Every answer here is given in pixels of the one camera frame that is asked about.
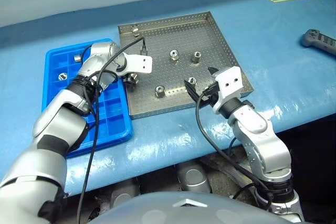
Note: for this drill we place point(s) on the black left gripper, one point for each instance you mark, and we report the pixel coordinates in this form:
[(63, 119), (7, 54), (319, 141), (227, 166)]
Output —
[(126, 76)]

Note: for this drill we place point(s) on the grey robot torso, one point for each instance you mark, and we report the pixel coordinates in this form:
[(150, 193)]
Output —
[(157, 211)]

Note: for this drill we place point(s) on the grey handheld controller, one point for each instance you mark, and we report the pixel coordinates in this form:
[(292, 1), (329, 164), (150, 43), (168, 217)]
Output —
[(319, 40)]

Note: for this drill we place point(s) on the blue plastic compartment tray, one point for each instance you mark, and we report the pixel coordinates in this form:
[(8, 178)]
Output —
[(115, 119)]

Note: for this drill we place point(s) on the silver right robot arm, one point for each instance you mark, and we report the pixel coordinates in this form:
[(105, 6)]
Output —
[(262, 150)]

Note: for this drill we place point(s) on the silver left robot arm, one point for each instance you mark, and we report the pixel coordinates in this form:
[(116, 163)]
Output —
[(52, 121)]

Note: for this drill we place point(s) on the grey round cylinder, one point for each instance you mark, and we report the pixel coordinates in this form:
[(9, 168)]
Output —
[(193, 178), (122, 196)]

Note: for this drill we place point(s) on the metal roller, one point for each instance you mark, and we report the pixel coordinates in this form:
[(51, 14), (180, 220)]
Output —
[(159, 91), (196, 56), (77, 57), (173, 55), (62, 76), (133, 77), (134, 30), (191, 80)]

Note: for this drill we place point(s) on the blue plastic table cover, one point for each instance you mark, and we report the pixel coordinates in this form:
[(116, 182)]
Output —
[(275, 51)]

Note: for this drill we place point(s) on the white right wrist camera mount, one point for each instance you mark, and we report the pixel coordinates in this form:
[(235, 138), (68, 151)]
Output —
[(229, 82)]

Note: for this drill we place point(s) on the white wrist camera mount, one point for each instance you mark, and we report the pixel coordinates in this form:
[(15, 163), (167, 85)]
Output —
[(139, 64), (229, 82)]

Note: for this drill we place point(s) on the perforated steel tray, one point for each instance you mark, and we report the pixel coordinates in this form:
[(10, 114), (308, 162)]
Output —
[(183, 37)]

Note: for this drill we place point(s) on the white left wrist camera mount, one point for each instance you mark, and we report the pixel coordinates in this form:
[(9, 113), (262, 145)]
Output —
[(139, 64)]

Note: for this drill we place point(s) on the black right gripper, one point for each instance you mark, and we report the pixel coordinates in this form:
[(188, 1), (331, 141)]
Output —
[(213, 95)]

